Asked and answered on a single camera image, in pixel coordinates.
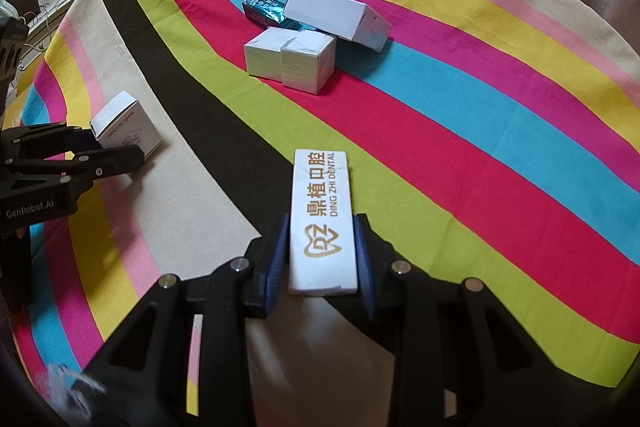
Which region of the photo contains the white long dental box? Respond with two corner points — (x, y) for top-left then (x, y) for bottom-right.
(288, 148), (359, 297)

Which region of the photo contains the small white cube box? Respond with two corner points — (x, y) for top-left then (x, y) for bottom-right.
(280, 30), (336, 96)
(244, 28), (296, 84)

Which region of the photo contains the striped colourful cloth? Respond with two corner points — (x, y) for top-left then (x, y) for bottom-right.
(10, 0), (640, 418)

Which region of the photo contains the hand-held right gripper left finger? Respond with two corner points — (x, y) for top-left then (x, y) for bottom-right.
(82, 212), (292, 427)

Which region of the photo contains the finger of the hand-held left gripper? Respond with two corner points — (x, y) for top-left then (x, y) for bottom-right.
(0, 122), (101, 160)
(5, 144), (144, 188)

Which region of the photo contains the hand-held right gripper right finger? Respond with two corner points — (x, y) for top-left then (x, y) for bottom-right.
(352, 213), (576, 427)

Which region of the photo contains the white crumpled wrapper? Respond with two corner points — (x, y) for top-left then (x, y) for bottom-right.
(47, 363), (108, 410)

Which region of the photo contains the teal foil packet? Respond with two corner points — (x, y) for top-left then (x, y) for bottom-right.
(242, 0), (303, 30)

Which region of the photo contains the white box with grey print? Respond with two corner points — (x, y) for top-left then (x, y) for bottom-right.
(90, 90), (163, 162)

